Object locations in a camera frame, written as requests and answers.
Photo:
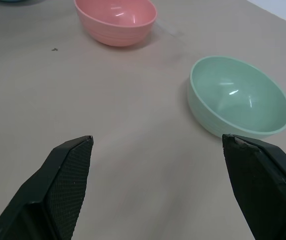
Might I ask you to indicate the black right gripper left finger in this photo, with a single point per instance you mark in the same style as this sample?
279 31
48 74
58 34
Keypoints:
58 185

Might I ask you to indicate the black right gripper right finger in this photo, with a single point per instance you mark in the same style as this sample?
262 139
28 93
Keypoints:
260 180

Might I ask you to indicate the blue plastic bowl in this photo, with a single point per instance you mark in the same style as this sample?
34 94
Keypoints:
8 0

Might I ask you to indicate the pink plastic bowl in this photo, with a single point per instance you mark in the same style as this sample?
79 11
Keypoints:
117 22

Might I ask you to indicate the green plastic bowl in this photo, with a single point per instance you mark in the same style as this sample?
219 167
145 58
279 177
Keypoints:
235 97

